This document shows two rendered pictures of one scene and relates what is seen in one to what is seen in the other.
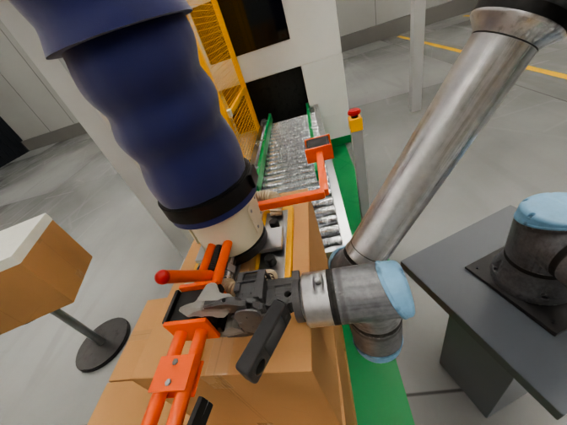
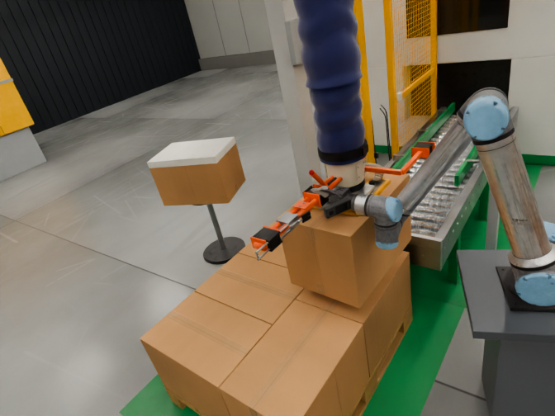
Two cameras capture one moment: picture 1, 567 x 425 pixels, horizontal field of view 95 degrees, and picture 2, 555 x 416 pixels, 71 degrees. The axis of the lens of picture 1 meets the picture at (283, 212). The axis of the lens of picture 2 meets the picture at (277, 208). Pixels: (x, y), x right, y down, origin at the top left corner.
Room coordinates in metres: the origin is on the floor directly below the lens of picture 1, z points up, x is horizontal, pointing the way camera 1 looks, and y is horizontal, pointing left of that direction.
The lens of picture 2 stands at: (-1.06, -0.36, 1.97)
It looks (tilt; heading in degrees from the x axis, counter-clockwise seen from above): 29 degrees down; 29
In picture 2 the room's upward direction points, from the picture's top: 13 degrees counter-clockwise
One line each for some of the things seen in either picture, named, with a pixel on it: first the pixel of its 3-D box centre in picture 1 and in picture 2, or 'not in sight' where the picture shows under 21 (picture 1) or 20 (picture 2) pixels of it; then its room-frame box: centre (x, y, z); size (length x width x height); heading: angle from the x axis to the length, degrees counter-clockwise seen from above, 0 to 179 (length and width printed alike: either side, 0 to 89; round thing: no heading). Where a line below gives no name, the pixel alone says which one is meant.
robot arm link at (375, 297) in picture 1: (368, 293); (383, 208); (0.24, -0.09, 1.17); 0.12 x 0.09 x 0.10; 76
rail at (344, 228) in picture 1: (327, 155); (486, 167); (1.98, -0.52, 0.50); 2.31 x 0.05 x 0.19; 166
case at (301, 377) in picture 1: (263, 298); (348, 229); (0.55, 0.16, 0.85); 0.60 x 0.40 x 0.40; 164
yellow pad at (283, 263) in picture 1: (273, 244); (365, 192); (0.54, 0.05, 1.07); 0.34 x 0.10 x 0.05; 165
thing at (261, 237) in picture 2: not in sight; (265, 238); (-0.02, 0.31, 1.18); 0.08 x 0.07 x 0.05; 165
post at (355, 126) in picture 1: (362, 190); (494, 210); (1.36, -0.55, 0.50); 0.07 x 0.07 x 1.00; 76
